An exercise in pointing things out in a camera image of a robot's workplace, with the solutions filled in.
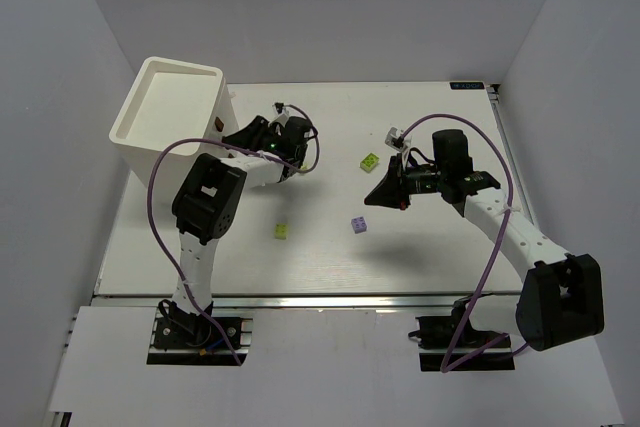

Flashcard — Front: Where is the yellow-green 2x3 lego brick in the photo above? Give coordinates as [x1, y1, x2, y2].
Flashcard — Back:
[360, 153, 379, 173]

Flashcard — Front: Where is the yellow-green 2x2 lego brick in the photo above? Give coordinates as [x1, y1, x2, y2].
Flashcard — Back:
[274, 223, 289, 240]

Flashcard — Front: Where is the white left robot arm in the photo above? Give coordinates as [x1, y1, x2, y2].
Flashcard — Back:
[169, 116, 317, 318]

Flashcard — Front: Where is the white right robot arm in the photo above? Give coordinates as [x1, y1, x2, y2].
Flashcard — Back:
[364, 129, 604, 351]

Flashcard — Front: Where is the purple 2x2 lego brick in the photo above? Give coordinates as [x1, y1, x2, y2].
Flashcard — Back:
[351, 216, 368, 234]

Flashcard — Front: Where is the white drawer cabinet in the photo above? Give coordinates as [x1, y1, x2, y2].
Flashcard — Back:
[109, 57, 239, 185]

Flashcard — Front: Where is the blue label sticker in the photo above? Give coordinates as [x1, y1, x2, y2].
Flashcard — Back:
[449, 81, 485, 91]

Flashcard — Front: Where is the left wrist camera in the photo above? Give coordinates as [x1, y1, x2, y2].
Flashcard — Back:
[271, 102, 290, 126]

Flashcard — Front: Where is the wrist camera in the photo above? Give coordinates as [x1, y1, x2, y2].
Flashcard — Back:
[384, 127, 411, 161]
[271, 102, 290, 126]

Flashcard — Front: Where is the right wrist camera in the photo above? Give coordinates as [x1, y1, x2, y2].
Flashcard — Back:
[384, 127, 411, 161]

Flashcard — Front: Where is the aluminium table edge rail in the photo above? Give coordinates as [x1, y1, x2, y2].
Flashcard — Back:
[90, 291, 519, 310]

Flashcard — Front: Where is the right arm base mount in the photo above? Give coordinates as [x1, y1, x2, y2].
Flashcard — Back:
[408, 296, 515, 372]

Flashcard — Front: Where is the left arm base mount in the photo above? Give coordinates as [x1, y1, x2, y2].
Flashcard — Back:
[146, 299, 252, 367]

